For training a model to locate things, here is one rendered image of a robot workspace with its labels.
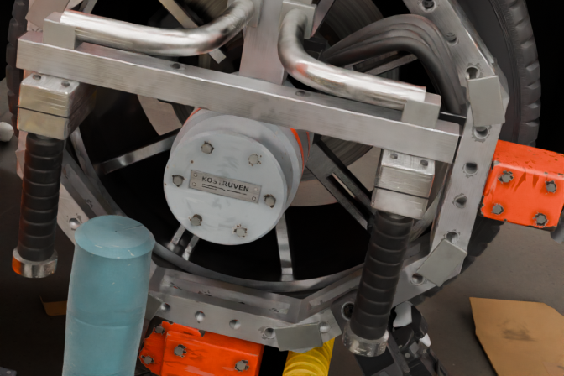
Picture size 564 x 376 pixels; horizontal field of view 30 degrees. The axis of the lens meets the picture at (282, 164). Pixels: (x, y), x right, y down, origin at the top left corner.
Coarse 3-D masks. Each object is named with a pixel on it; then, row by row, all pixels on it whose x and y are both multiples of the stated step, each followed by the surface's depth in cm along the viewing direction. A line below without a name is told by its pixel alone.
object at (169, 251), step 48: (96, 0) 125; (336, 0) 123; (240, 48) 127; (96, 96) 139; (96, 144) 136; (144, 144) 134; (144, 192) 143; (336, 192) 132; (432, 192) 131; (192, 240) 138; (288, 240) 136; (336, 240) 144; (288, 288) 137
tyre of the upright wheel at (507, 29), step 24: (24, 0) 126; (480, 0) 118; (504, 0) 118; (24, 24) 127; (480, 24) 119; (504, 24) 119; (528, 24) 119; (504, 48) 120; (528, 48) 120; (504, 72) 121; (528, 72) 120; (528, 96) 121; (528, 120) 123; (528, 144) 124; (480, 240) 130; (168, 264) 138; (432, 288) 133
